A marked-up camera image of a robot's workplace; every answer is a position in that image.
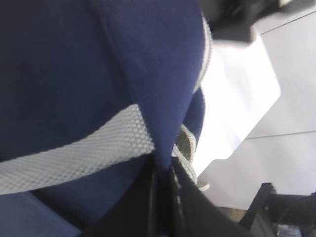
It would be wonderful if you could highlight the black cable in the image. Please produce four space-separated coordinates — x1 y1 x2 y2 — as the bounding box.
256 190 316 237

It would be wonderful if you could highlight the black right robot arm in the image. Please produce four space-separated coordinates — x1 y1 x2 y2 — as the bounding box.
199 0 316 43

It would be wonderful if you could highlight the navy blue lunch bag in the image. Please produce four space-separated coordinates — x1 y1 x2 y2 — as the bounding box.
0 0 207 237

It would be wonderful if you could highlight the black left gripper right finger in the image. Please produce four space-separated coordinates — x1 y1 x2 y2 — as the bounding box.
158 157 251 237

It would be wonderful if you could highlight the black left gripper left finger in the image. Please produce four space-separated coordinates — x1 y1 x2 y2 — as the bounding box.
81 155 157 237

